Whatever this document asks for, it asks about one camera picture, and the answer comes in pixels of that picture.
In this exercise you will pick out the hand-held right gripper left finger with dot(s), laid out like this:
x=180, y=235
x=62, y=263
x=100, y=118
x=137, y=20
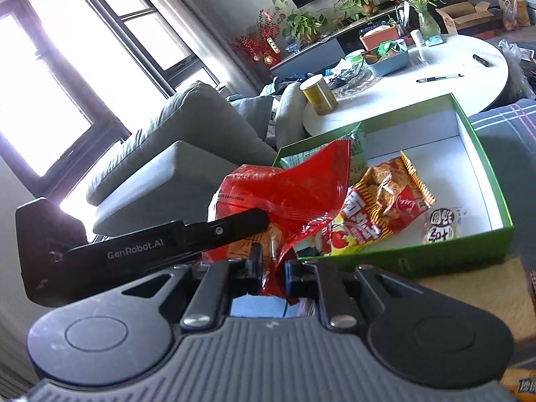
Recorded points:
x=253, y=261

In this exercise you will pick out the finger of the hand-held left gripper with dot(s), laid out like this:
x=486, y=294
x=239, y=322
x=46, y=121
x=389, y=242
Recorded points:
x=234, y=226

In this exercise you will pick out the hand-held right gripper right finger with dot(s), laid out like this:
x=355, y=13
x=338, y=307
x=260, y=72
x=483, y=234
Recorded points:
x=289, y=271

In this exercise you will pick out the large red snack bag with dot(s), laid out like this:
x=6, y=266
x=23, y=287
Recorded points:
x=293, y=192

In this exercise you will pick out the red yellow striped snack bag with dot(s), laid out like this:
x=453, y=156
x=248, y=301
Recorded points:
x=389, y=197

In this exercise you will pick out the green snack bag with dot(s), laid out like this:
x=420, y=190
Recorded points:
x=358, y=155

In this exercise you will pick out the small round cake packet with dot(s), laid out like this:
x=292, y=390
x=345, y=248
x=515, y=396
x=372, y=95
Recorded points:
x=441, y=226

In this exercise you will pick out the green cardboard box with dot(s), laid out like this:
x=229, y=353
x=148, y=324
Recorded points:
x=481, y=163

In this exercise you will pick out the grey sofa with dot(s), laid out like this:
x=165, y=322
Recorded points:
x=176, y=167

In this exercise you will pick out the yellow tin can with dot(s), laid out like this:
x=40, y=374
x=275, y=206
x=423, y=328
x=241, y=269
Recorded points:
x=320, y=96

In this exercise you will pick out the red ornament plant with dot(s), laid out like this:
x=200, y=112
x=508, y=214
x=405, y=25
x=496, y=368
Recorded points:
x=259, y=37

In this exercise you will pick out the grey television cabinet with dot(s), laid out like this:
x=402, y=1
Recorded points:
x=318, y=52

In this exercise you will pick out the blue plastic tray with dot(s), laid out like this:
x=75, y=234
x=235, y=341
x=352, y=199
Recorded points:
x=387, y=63

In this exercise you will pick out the orange storage box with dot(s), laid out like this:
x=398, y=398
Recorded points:
x=377, y=37

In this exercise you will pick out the white round table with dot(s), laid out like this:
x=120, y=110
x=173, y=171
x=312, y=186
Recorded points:
x=452, y=96

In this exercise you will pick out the black pen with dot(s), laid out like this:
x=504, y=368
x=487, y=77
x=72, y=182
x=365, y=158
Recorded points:
x=439, y=78

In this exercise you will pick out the dark framed window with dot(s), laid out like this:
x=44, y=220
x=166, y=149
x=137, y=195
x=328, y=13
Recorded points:
x=104, y=16

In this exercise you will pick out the small white bottle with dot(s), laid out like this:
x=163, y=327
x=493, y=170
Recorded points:
x=417, y=37

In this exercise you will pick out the spider plant in glass vase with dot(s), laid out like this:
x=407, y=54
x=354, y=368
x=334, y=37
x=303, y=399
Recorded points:
x=427, y=21

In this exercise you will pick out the black remote control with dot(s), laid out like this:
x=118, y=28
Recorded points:
x=481, y=60

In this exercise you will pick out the open cardboard box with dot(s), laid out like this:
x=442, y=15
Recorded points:
x=465, y=19

